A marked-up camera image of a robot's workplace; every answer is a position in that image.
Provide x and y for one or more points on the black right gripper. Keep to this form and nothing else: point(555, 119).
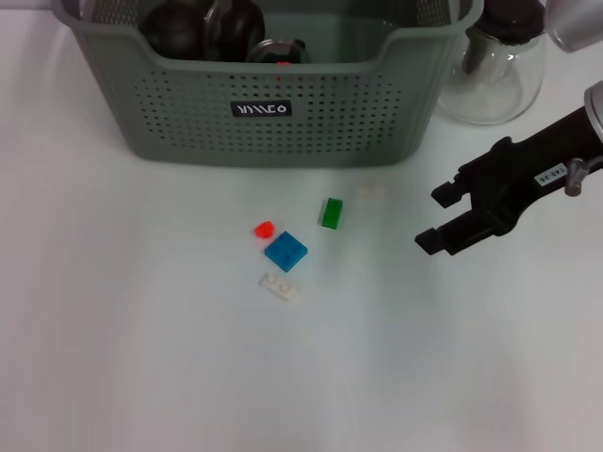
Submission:
point(518, 174)

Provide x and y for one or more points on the white two-stud brick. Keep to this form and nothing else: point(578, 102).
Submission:
point(371, 190)

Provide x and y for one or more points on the long green brick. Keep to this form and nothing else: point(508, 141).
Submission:
point(332, 213)

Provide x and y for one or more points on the glass teacup with black sleeve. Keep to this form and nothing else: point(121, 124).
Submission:
point(235, 28)
point(278, 51)

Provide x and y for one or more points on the small red square brick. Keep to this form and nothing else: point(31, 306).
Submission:
point(282, 63)

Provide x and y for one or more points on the grey-green perforated storage bin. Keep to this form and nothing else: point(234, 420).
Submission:
point(212, 153)

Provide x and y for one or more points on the blue square plate brick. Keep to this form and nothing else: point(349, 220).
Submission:
point(286, 252)

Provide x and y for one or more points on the black round teapot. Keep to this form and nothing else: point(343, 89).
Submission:
point(172, 33)

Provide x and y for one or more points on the white plate brick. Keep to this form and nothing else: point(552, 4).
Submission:
point(279, 287)

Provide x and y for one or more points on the small red round-stud brick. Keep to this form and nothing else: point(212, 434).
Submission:
point(264, 229)

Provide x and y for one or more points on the glass carafe with black lid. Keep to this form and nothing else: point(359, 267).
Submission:
point(490, 94)

